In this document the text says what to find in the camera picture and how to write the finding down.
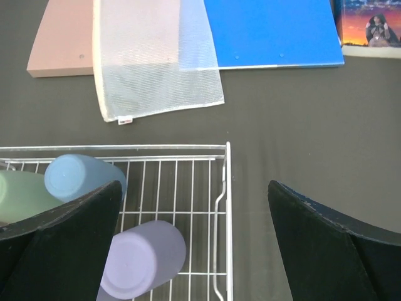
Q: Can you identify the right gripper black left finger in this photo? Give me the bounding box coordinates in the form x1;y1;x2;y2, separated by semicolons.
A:
1;181;122;300

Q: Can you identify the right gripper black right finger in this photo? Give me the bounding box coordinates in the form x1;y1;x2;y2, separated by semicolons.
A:
268;180;400;300

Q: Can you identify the blue cup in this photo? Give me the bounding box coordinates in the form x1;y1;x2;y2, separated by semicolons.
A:
44;154;127;203

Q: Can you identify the green cup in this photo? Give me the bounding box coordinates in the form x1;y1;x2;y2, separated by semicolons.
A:
1;171;63;223

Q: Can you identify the small purple cup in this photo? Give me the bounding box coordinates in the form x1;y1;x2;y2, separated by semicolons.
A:
100;220;186;300

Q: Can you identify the pink board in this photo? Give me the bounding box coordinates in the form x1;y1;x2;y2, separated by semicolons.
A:
26;0;176;79

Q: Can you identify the white mesh bag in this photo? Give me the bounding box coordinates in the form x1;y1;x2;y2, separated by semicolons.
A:
92;1;225;124

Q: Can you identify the Jane Eyre paperback book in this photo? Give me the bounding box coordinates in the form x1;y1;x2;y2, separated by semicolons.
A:
334;0;400;59

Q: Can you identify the light blue folder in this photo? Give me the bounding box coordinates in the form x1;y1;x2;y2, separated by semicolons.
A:
179;0;345;71

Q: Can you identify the white wire dish rack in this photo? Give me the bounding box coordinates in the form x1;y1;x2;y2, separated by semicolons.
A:
1;144;234;300

